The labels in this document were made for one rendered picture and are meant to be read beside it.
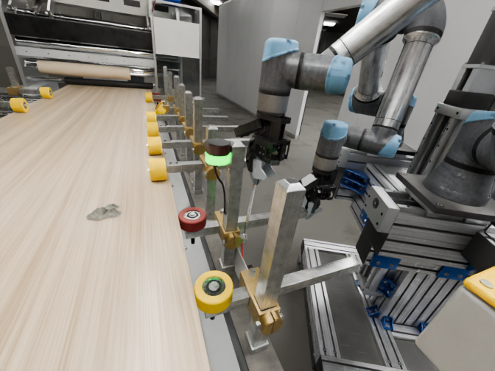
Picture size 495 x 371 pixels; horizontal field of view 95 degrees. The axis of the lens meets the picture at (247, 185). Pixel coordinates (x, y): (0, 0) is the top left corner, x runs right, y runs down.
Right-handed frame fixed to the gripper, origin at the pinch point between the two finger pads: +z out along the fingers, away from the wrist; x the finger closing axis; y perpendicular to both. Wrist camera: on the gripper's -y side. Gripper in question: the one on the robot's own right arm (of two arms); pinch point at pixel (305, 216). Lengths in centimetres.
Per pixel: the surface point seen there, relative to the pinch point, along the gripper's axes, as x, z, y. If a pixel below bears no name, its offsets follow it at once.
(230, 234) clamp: -7.1, -4.4, -32.0
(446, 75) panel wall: 107, -56, 227
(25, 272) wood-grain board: -11, -8, -76
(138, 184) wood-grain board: 22, -8, -56
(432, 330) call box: -52, -35, -35
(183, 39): 247, -62, -8
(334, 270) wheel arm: -26.2, -3.1, -9.5
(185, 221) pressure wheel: -2.6, -8.2, -44.2
